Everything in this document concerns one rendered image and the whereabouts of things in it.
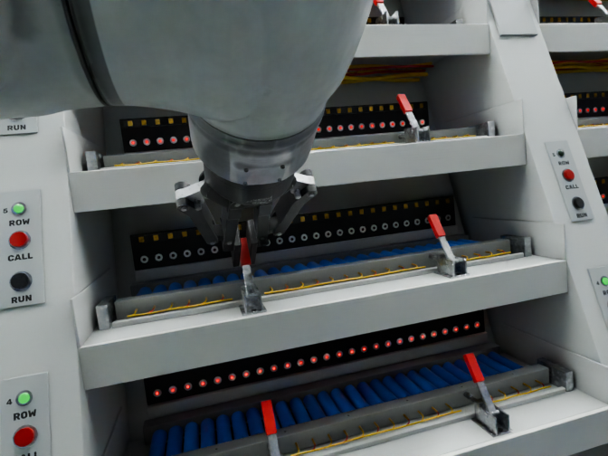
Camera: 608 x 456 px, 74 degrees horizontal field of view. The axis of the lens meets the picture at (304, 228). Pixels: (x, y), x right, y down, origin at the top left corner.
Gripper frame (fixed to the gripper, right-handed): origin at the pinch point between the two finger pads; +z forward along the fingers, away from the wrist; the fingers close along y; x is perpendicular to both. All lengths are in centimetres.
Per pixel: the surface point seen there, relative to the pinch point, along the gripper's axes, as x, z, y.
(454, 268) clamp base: -7.3, -0.4, 25.8
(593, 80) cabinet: 34, 12, 86
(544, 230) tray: -3.8, 0.4, 42.3
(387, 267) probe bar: -4.1, 5.6, 19.8
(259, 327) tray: -10.1, 0.2, 0.2
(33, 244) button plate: 2.0, -2.7, -21.5
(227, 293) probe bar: -4.1, 5.6, -2.4
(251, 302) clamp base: -6.5, 2.5, 0.0
